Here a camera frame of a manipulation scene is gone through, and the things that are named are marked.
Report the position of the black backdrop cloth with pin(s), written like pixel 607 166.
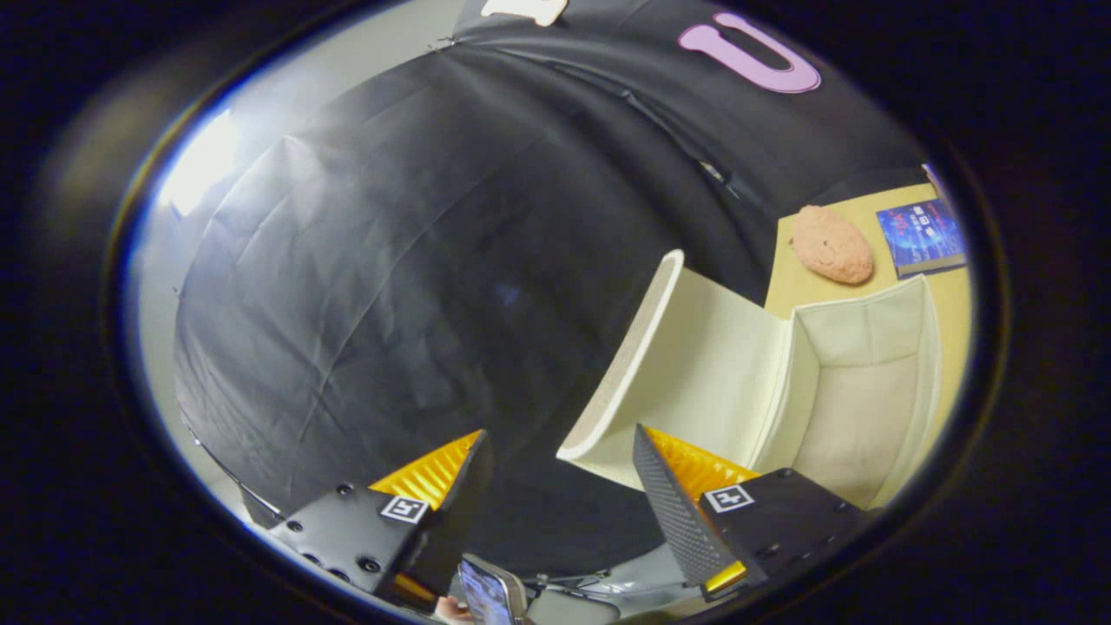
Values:
pixel 391 304

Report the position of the dark blue cover book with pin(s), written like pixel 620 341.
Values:
pixel 920 236

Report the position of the smartphone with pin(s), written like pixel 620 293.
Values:
pixel 488 595

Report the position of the orange plush toy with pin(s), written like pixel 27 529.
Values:
pixel 831 246

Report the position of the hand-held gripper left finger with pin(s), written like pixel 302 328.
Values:
pixel 456 512

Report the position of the beige fabric storage box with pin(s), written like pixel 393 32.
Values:
pixel 720 347

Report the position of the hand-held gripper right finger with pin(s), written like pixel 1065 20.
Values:
pixel 673 521

